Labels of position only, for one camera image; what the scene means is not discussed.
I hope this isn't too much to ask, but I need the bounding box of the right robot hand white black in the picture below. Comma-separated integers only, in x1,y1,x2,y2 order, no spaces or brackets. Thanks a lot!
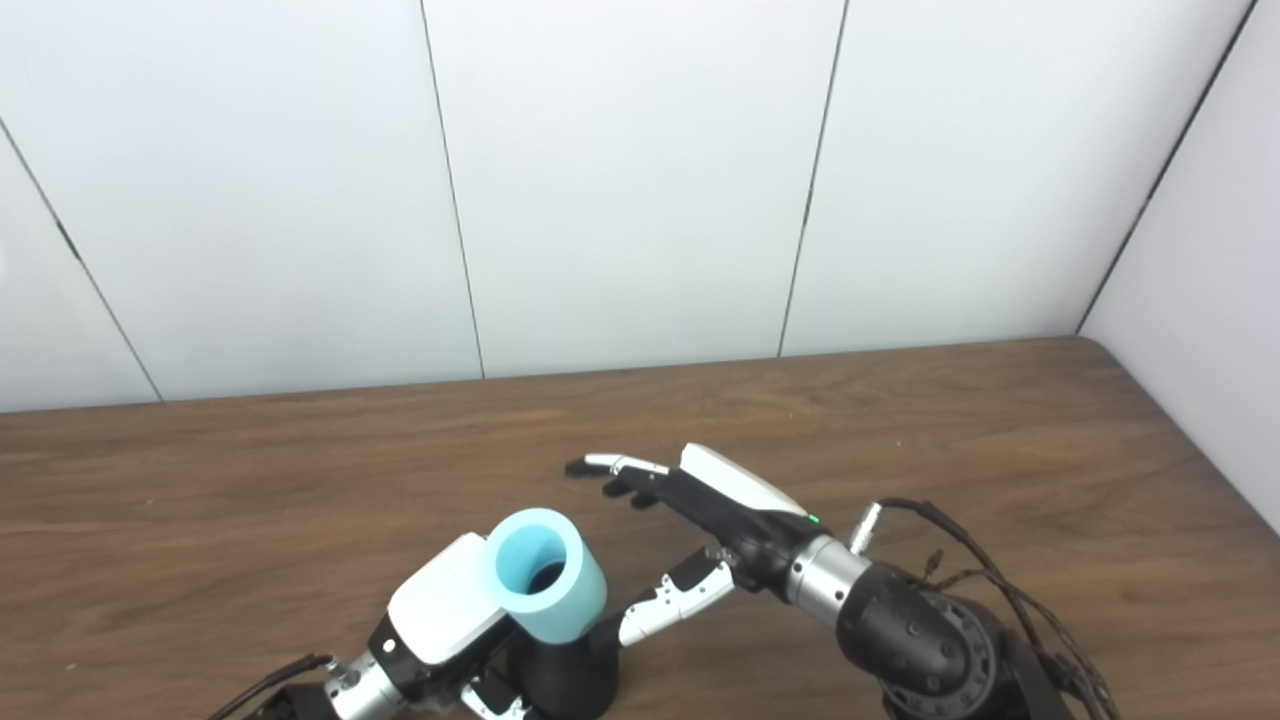
564,443,833,649

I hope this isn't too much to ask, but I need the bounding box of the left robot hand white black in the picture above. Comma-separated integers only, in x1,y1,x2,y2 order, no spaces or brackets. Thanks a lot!
366,532,533,720

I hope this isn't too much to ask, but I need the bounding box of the light-blue hose piece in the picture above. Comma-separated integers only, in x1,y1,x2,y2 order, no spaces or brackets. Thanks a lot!
484,508,609,644

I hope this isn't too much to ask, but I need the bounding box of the black nozzle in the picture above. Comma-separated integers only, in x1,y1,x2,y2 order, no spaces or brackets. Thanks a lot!
505,612,622,720

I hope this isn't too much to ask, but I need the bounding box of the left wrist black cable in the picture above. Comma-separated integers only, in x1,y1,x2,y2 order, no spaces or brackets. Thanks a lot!
205,653,335,720

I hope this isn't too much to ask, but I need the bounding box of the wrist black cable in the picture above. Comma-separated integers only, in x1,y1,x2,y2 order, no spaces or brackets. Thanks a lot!
205,653,335,720
848,497,1123,720

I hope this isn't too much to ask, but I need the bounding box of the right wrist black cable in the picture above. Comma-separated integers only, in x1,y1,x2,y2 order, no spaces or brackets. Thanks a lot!
848,497,1123,720

